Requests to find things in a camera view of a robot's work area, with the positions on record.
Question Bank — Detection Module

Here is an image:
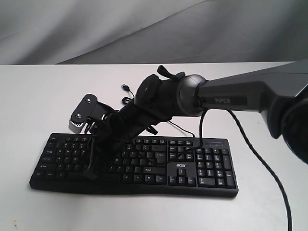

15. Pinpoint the black fabric-covered gripper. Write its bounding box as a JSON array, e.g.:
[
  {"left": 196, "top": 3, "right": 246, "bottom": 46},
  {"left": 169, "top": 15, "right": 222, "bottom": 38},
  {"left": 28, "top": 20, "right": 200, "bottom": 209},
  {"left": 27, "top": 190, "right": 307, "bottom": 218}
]
[{"left": 84, "top": 101, "right": 171, "bottom": 180}]

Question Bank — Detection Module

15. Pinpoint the black acer keyboard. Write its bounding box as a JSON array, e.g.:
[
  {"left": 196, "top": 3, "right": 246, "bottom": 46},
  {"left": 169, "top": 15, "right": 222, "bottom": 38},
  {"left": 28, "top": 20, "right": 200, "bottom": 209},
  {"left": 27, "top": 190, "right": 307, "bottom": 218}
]
[{"left": 29, "top": 133, "right": 238, "bottom": 197}]

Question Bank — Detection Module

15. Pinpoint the grey backdrop cloth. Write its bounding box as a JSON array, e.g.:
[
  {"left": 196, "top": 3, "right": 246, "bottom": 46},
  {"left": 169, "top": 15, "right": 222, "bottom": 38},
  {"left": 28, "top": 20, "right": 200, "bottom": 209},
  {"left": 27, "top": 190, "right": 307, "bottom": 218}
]
[{"left": 0, "top": 0, "right": 308, "bottom": 64}]

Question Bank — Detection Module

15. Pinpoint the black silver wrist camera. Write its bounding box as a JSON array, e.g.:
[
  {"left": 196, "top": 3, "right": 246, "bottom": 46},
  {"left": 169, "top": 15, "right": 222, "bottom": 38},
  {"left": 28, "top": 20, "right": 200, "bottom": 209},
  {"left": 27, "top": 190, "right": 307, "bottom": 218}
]
[{"left": 68, "top": 94, "right": 116, "bottom": 134}]

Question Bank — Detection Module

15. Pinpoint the black USB cable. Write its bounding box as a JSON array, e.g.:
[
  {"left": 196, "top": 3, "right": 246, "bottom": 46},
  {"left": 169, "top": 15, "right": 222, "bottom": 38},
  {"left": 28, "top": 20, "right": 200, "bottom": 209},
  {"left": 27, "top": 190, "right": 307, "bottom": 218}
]
[{"left": 120, "top": 84, "right": 196, "bottom": 138}]

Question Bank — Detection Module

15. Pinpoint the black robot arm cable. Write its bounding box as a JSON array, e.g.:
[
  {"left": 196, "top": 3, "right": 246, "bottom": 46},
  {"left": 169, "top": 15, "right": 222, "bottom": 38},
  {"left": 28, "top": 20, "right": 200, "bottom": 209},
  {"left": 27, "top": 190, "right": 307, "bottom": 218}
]
[{"left": 198, "top": 108, "right": 294, "bottom": 231}]

